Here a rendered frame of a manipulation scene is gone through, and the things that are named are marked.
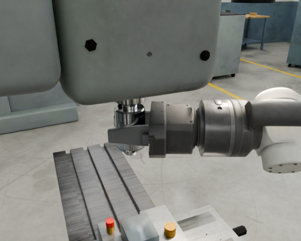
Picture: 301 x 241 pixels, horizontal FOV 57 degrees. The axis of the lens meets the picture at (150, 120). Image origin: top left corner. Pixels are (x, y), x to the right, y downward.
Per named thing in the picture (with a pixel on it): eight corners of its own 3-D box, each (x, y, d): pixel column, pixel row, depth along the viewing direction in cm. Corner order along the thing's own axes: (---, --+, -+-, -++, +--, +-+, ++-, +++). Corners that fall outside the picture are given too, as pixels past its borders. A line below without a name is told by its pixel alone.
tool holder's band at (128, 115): (127, 104, 46) (127, 99, 45) (151, 111, 43) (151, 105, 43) (107, 114, 42) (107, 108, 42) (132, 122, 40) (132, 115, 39)
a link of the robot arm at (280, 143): (219, 114, 49) (284, 114, 48) (224, 174, 44) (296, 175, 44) (234, 78, 39) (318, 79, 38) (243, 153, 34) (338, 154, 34)
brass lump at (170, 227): (172, 227, 53) (173, 220, 53) (177, 235, 52) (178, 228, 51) (162, 230, 53) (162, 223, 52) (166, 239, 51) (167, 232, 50)
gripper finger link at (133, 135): (107, 124, 41) (149, 125, 41) (109, 143, 42) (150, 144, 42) (105, 129, 40) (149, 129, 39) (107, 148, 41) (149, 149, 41)
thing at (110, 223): (113, 226, 54) (112, 216, 53) (115, 232, 52) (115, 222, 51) (105, 228, 53) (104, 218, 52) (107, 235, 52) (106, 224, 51)
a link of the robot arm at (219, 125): (151, 87, 47) (222, 87, 47) (152, 137, 51) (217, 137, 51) (147, 117, 36) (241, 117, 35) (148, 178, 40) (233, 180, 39)
